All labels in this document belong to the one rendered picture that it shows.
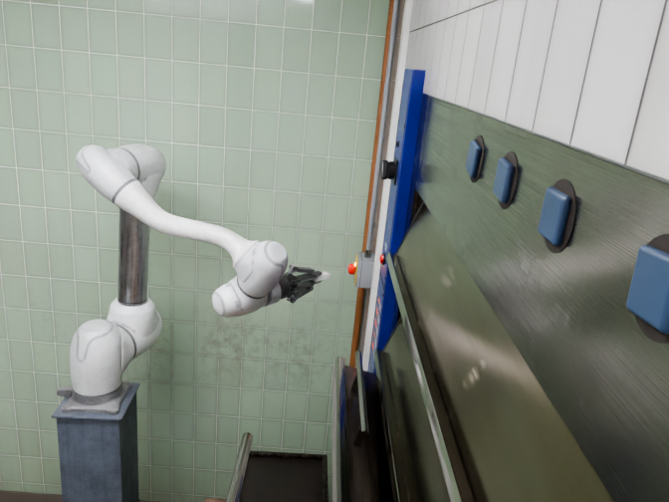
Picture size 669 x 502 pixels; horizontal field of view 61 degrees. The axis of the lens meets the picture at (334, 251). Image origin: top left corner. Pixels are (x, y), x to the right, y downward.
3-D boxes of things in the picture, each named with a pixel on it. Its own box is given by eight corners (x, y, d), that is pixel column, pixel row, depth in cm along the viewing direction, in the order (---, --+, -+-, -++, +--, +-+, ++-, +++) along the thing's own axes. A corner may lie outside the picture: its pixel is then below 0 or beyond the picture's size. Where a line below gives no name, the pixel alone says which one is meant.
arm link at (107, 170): (124, 178, 164) (150, 170, 177) (78, 136, 165) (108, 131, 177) (104, 211, 169) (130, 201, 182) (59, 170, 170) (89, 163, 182)
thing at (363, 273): (373, 279, 209) (376, 253, 206) (374, 289, 200) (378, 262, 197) (352, 277, 209) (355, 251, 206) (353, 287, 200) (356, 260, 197)
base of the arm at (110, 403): (69, 381, 202) (68, 368, 200) (133, 384, 203) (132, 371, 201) (47, 411, 184) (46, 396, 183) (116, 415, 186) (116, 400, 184)
